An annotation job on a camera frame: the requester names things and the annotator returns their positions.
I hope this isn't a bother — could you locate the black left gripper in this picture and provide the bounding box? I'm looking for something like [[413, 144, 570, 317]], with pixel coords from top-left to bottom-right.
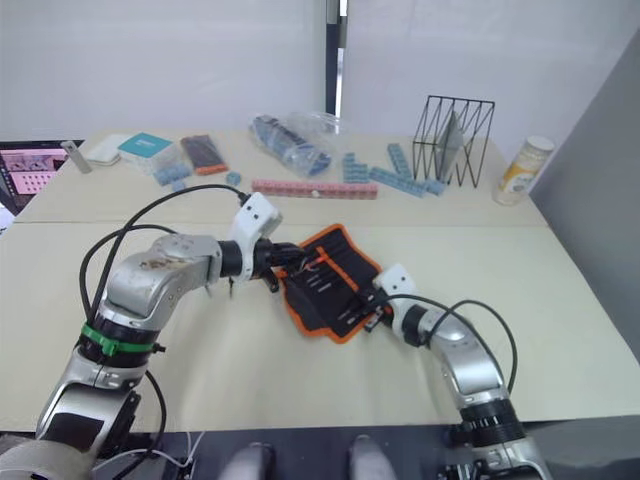
[[254, 239, 316, 295]]

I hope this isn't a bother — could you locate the grey partition panel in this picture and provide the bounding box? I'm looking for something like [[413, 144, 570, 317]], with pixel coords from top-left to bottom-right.
[[527, 29, 640, 371]]

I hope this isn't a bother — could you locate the short light blue block strip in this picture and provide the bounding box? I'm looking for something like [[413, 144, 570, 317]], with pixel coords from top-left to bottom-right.
[[386, 142, 414, 180]]

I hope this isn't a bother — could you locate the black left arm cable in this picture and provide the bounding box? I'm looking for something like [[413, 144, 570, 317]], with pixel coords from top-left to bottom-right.
[[79, 183, 250, 326]]

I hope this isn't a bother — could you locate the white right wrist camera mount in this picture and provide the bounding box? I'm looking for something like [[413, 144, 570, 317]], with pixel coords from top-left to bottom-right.
[[371, 263, 419, 344]]

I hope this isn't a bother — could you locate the cluster of light blue blocks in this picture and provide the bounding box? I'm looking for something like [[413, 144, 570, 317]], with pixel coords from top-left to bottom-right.
[[151, 161, 192, 188]]

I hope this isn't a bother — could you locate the laptop with pink screen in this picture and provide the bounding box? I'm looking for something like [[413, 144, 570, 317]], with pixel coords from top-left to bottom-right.
[[0, 139, 85, 217]]

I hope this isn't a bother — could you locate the white bottle with yellow label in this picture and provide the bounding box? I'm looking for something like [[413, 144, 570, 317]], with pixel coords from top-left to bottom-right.
[[494, 134, 556, 207]]

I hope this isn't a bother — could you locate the grey sheet in rack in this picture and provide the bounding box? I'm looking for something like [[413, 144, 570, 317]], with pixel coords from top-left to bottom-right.
[[433, 109, 464, 180]]

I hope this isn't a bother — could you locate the stepped light blue block stack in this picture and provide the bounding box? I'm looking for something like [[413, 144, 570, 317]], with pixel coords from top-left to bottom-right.
[[341, 151, 371, 184]]

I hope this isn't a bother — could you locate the clear plastic bag of blue parts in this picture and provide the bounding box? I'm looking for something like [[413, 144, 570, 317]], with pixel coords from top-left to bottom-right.
[[248, 110, 350, 179]]

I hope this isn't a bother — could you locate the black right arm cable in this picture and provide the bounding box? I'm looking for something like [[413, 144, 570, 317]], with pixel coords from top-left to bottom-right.
[[387, 294, 519, 396]]

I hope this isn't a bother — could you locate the black wire rack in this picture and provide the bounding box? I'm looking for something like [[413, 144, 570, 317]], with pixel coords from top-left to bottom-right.
[[411, 94, 496, 189]]

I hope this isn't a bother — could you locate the long light blue block strip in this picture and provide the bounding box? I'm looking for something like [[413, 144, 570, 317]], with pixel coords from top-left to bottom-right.
[[368, 166, 447, 198]]

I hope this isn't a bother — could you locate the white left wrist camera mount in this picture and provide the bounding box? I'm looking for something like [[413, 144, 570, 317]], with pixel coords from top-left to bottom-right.
[[227, 191, 284, 287]]

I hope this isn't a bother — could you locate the black orange-trimmed tool roll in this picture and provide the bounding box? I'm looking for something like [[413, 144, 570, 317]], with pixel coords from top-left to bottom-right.
[[277, 223, 387, 347]]

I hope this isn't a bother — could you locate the silver white stick device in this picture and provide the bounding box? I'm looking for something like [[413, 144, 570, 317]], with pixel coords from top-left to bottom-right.
[[59, 140, 94, 175]]

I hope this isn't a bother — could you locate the black case with orange end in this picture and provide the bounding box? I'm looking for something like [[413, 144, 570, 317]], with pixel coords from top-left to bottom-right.
[[179, 133, 227, 176]]

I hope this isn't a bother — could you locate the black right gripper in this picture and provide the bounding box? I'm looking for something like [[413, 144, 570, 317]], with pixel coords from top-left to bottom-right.
[[345, 287, 397, 335]]

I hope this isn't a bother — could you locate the clear box with teal lid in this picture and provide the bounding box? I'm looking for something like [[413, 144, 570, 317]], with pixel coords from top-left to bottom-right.
[[116, 131, 182, 176]]

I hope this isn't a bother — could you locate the pink block strip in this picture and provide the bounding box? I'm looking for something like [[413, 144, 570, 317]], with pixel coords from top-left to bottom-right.
[[250, 178, 380, 201]]

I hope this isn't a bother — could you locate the flat white box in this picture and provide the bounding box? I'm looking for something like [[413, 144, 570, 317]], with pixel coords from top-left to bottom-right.
[[82, 133, 129, 167]]

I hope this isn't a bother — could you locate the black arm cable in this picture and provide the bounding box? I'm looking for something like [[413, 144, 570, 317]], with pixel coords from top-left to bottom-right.
[[387, 294, 519, 396], [79, 183, 250, 326]]

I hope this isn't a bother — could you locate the dark window post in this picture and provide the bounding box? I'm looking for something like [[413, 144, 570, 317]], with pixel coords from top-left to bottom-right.
[[325, 0, 349, 119]]

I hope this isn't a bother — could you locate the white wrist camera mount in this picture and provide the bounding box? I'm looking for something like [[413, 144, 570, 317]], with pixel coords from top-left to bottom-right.
[[371, 263, 419, 344], [227, 191, 284, 287]]

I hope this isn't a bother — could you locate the white thin cable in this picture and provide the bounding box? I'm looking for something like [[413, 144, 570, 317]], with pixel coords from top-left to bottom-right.
[[89, 430, 206, 474]]

